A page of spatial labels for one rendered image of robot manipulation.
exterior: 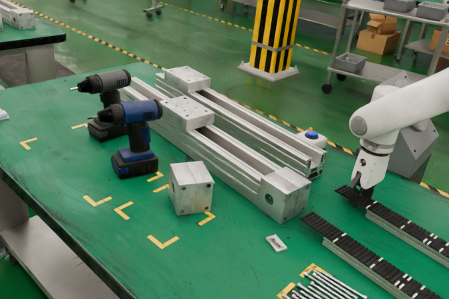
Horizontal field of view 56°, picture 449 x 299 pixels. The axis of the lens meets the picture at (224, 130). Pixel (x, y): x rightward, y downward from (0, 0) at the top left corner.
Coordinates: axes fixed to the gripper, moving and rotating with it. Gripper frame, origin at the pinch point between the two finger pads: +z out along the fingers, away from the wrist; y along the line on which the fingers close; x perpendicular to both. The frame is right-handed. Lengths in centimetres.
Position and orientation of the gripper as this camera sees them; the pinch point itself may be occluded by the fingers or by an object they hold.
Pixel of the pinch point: (361, 195)
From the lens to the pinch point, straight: 124.4
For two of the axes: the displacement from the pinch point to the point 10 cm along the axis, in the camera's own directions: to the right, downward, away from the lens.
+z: -1.0, 8.9, 4.5
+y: 7.5, -2.3, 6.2
